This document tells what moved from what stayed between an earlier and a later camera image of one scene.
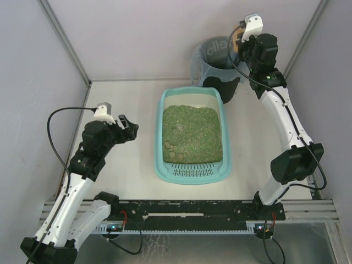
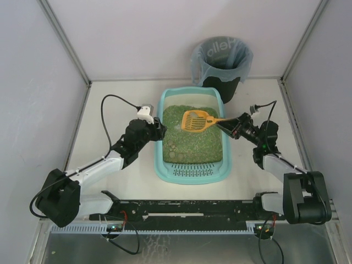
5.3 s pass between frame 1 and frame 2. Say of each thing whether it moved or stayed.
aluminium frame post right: stayed
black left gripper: moved
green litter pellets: stayed
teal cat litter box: stayed
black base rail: stayed
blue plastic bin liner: stayed
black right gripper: moved
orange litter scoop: moved
